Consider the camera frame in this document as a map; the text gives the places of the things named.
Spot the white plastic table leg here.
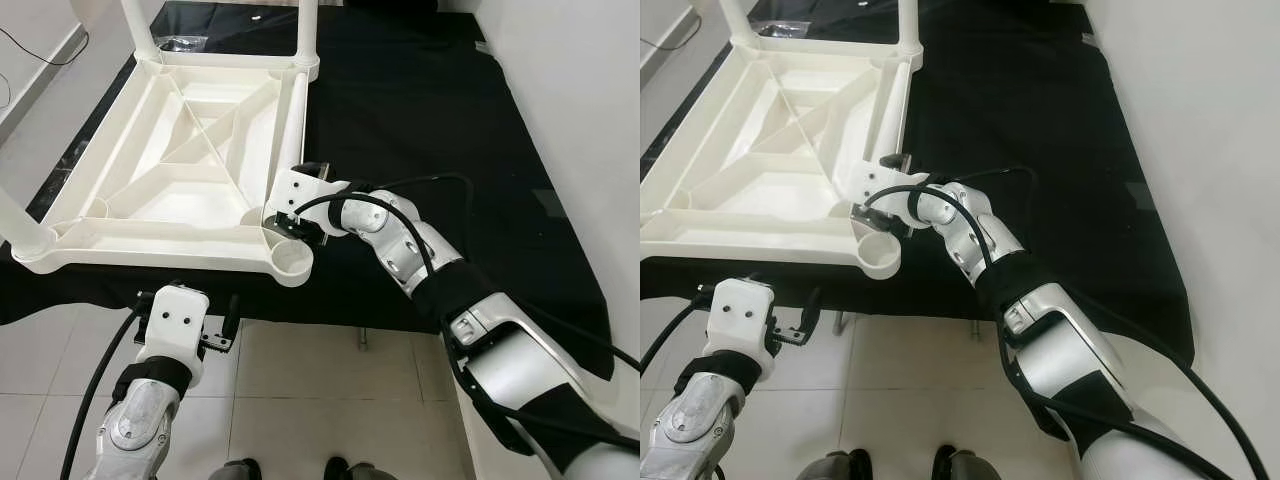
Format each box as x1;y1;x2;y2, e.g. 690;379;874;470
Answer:
0;185;56;261
895;0;923;56
293;0;321;69
268;70;309;196
120;0;159;63
862;62;913;171
718;0;761;51

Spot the black table cloth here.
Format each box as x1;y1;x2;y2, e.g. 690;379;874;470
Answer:
0;0;616;381
640;0;1196;366

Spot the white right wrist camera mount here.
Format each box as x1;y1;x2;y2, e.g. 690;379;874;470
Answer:
850;155;931;226
265;162;351;236

